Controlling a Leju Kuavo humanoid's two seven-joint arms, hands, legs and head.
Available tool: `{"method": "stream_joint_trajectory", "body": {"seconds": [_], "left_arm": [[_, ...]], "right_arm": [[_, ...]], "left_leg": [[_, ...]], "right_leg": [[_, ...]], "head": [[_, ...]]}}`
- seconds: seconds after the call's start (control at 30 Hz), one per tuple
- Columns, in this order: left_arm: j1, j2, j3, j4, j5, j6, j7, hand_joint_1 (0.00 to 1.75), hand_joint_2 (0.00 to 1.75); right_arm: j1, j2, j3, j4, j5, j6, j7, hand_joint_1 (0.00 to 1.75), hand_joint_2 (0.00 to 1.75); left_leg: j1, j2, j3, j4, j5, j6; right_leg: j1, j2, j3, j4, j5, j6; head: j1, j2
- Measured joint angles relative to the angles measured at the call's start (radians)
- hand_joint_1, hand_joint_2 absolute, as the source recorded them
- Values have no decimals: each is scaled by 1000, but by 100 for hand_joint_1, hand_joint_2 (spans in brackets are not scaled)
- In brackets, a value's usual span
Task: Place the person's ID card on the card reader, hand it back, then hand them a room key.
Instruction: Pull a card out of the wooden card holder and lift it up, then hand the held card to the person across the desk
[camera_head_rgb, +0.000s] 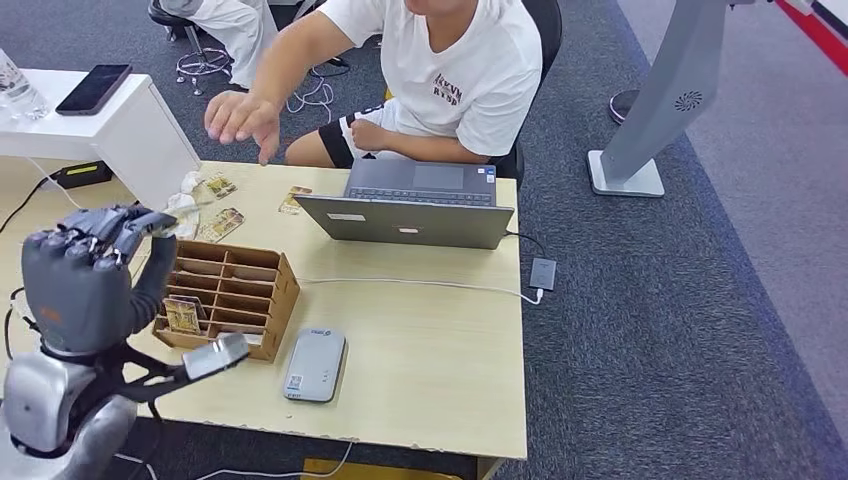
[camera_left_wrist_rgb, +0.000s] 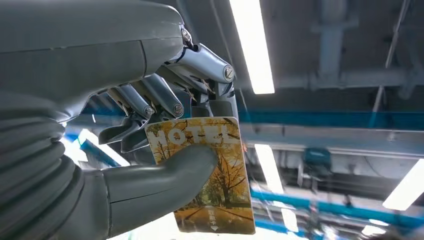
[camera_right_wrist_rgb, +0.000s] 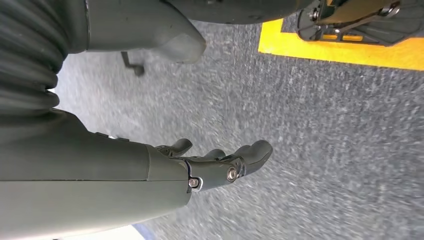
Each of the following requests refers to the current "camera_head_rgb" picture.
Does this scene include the person's left hand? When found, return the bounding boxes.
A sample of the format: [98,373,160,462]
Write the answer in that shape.
[349,117,399,154]

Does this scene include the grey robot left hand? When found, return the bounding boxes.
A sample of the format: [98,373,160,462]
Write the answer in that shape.
[21,205,180,356]

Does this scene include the person's right hand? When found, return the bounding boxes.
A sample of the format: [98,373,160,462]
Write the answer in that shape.
[203,90,283,167]

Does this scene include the person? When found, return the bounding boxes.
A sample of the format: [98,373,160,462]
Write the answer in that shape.
[203,0,545,168]
[158,0,280,91]

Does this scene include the wooden card organizer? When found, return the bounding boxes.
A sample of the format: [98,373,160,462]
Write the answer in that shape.
[152,239,301,364]

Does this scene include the black chrome stool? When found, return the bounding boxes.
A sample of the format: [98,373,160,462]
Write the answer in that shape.
[146,0,233,97]

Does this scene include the white cabinet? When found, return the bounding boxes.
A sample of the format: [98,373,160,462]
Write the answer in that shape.
[0,70,202,212]

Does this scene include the crumpled white tissue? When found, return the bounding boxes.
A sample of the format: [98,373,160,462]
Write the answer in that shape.
[162,170,203,241]

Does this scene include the grey laptop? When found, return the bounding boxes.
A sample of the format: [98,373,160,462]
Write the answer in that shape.
[293,158,516,251]

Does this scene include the black power adapter yellow label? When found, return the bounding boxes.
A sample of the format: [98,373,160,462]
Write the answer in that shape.
[51,160,114,191]

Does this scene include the black smartphone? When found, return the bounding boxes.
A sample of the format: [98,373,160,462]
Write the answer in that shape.
[54,63,134,117]

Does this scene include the clear water bottle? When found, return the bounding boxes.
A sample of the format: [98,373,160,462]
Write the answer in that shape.
[0,49,51,122]

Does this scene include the small grey usb hub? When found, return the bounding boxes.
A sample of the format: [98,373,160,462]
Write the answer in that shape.
[529,257,558,292]

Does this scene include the black round base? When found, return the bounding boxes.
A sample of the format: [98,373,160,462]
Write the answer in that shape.
[609,89,643,126]

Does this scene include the grey kiosk stand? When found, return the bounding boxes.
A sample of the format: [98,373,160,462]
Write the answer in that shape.
[587,0,757,199]

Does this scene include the yellow board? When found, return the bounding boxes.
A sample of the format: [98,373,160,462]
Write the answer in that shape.
[301,458,465,480]

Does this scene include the tangled white floor cable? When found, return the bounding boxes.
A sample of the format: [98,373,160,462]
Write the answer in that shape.
[284,66,336,124]

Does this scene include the black plug with cable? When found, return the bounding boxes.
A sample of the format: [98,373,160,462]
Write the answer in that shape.
[3,286,41,362]

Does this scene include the thin white cable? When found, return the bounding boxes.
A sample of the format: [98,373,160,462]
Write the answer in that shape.
[26,157,84,210]

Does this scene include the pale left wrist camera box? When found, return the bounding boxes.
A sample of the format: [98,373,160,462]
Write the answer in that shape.
[182,332,252,382]

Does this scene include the long white cable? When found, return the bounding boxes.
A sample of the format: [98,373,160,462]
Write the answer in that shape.
[298,276,546,307]

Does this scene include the short black laptop cable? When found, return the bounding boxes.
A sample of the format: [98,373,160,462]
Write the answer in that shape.
[504,229,548,260]

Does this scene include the white cable under desk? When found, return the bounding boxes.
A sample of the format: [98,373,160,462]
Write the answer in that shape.
[192,442,354,480]

